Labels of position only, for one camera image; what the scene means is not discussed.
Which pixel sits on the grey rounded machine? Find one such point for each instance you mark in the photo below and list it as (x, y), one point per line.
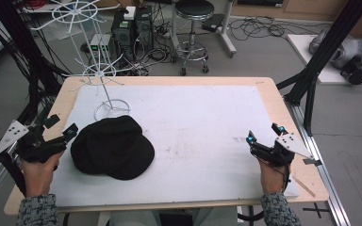
(347, 50)

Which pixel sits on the black device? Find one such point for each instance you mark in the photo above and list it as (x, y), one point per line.
(356, 72)

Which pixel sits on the person's left hand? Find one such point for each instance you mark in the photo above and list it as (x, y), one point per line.
(39, 177)

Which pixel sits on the black round stool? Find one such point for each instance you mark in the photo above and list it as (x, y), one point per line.
(194, 8)

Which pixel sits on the flat black box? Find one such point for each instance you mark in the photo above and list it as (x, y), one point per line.
(213, 22)

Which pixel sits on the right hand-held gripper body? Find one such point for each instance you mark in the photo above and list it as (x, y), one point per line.
(278, 152)

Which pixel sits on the grey device with green light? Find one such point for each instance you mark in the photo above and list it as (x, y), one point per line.
(100, 47)

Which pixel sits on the small white box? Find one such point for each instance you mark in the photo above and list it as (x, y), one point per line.
(129, 12)

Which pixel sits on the white table mat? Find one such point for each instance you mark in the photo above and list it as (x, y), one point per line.
(201, 141)

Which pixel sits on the black hat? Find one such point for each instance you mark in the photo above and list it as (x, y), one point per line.
(113, 149)

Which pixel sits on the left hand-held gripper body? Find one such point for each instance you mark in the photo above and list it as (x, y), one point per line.
(39, 147)

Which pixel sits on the person's right hand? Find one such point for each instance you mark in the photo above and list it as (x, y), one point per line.
(271, 179)

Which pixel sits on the black metal frame stand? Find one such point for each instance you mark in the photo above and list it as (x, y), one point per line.
(326, 47)

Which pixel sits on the white desk leg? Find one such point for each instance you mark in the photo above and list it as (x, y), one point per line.
(227, 31)

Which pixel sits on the white platform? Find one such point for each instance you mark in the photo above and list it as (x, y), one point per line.
(326, 73)

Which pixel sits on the aluminium rail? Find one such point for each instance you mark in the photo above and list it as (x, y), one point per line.
(322, 166)

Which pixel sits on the black computer tower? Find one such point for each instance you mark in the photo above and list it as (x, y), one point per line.
(122, 34)
(144, 29)

